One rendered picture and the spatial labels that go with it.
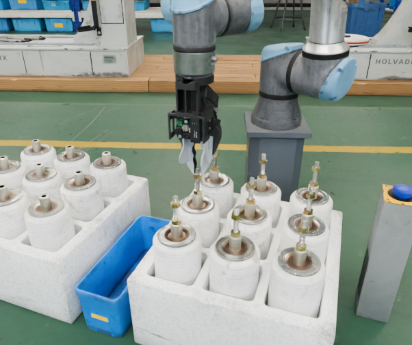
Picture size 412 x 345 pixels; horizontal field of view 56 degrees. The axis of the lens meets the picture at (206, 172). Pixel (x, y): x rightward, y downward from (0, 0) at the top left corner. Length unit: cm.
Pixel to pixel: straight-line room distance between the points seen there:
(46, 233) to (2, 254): 12
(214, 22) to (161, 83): 189
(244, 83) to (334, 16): 158
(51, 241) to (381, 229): 69
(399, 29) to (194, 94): 234
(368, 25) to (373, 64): 244
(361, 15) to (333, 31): 409
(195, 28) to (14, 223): 59
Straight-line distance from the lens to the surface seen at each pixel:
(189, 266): 76
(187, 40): 68
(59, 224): 89
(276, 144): 115
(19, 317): 104
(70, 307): 95
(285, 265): 71
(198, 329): 80
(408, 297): 111
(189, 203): 86
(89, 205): 97
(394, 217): 85
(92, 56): 271
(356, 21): 509
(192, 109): 71
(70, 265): 90
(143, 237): 110
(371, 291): 96
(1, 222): 97
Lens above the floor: 71
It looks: 28 degrees down
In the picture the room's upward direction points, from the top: straight up
